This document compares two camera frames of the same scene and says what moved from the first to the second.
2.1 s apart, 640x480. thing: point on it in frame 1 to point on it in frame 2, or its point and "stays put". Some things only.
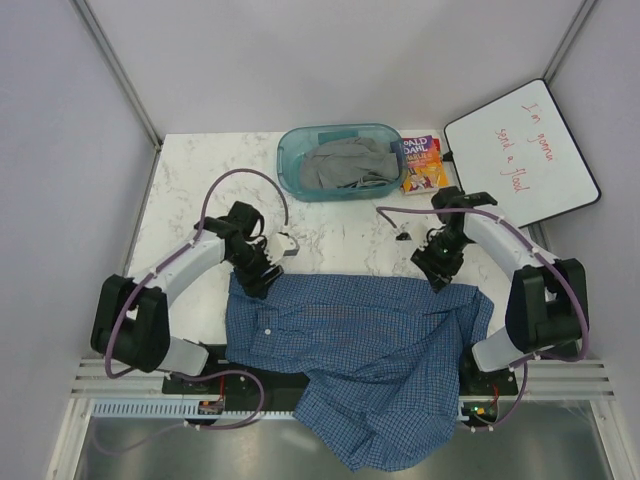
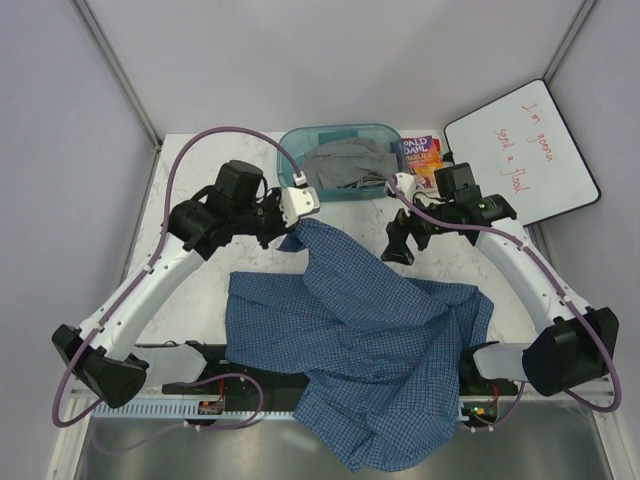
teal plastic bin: x=334 y=162 stays put
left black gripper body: x=251 y=260 to x=263 y=219
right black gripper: x=438 y=274 to x=397 y=250
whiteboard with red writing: x=520 y=151 stays put
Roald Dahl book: x=425 y=170 stays put
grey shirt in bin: x=350 y=163 stays put
